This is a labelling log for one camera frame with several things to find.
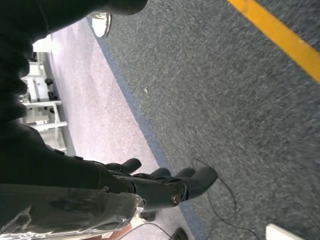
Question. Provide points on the white furniture frame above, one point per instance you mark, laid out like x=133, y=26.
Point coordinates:
x=37, y=96

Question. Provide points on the white power strip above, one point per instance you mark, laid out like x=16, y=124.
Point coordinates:
x=280, y=233

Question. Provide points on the clear plastic film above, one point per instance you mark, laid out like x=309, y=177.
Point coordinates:
x=75, y=212

